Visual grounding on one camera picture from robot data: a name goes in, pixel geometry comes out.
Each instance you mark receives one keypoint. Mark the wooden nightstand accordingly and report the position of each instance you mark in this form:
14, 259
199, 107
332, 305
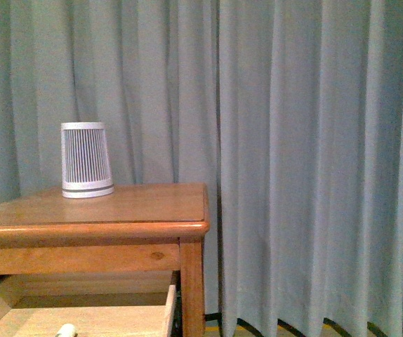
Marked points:
136, 228

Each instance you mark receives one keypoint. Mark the wooden drawer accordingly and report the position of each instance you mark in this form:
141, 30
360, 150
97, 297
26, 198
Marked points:
115, 304

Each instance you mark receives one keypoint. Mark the white medicine bottle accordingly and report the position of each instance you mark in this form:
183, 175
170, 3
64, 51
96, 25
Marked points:
67, 330

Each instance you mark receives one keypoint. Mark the grey curtain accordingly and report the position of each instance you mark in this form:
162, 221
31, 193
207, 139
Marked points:
291, 112

